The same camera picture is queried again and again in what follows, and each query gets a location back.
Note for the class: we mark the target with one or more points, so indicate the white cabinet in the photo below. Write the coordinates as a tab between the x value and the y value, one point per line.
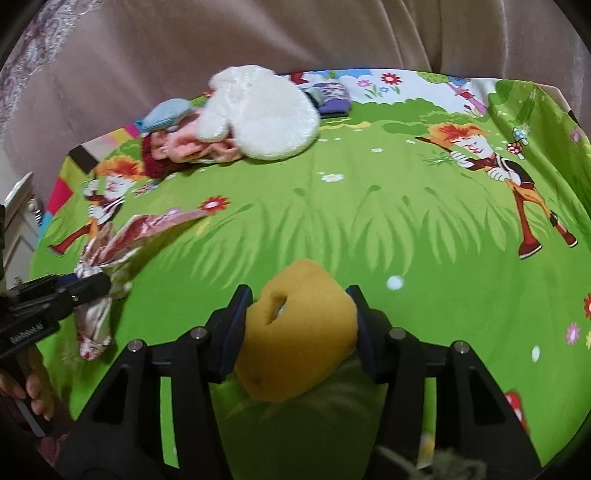
21	217

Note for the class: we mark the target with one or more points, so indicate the yellow sponge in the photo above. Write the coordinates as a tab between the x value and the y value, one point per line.
295	350

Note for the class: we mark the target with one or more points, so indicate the lace trimmed curtain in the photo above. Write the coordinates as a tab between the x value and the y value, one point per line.
32	60

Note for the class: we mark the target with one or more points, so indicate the red white patterned cloth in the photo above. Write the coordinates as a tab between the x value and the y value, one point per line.
120	240

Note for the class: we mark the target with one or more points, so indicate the pink towel with flower patch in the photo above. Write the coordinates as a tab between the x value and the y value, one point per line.
184	150

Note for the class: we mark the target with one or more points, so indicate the person's left hand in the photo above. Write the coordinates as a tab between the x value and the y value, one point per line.
37	387

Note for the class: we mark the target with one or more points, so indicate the purple knitted sock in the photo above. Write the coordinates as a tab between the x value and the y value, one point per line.
334	104

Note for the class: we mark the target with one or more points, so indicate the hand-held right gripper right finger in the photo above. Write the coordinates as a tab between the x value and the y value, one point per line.
364	334

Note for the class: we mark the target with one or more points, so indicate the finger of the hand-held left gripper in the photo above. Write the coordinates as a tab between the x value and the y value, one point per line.
87	288

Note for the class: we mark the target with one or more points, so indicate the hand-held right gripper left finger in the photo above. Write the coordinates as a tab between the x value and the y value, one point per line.
235	323

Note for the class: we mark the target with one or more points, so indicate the red knitted cloth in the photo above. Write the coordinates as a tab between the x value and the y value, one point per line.
154	166

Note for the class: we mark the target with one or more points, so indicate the light blue cloth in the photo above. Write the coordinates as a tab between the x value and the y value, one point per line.
166	113

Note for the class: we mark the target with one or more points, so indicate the white fluffy plush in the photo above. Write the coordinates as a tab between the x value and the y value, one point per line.
272	115

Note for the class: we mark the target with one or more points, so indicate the beige satin curtain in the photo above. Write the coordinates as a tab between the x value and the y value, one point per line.
231	41

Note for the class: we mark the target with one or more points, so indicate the green printed blanket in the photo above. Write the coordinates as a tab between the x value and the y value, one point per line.
369	230

